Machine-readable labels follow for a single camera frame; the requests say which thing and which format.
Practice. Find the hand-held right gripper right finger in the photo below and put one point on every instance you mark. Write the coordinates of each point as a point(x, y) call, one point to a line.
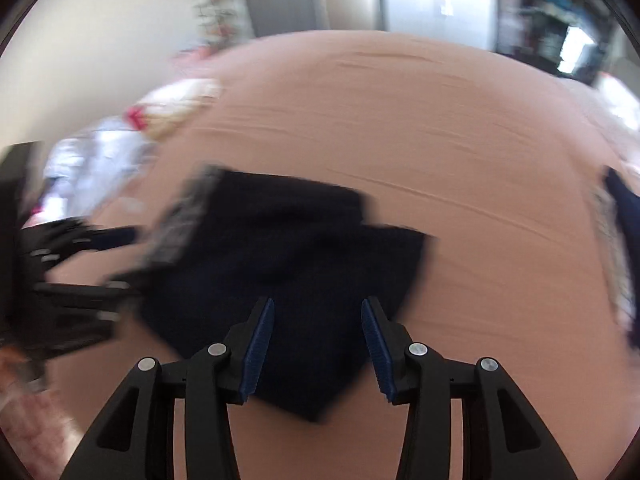
point(378, 355)

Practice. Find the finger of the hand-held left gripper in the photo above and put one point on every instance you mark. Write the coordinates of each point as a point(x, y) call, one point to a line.
point(117, 238)
point(80, 310)

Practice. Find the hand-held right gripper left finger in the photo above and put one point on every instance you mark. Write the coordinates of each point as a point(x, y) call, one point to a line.
point(256, 355)

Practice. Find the navy shorts with white stripe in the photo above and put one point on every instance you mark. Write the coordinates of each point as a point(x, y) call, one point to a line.
point(300, 240)

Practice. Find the light blue garment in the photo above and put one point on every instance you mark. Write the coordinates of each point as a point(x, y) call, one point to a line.
point(100, 155)

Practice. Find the red cloth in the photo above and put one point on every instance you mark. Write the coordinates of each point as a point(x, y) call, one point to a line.
point(136, 117)

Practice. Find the cream garment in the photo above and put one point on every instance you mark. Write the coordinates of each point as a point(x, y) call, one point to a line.
point(185, 105)

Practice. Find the bed with pink sheet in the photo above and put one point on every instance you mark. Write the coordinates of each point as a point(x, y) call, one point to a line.
point(400, 135)

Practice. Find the folded navy garment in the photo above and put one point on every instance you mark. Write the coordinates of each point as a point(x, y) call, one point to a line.
point(627, 220)

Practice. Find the dark glass cabinet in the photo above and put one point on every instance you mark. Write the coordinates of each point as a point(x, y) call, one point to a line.
point(550, 15)

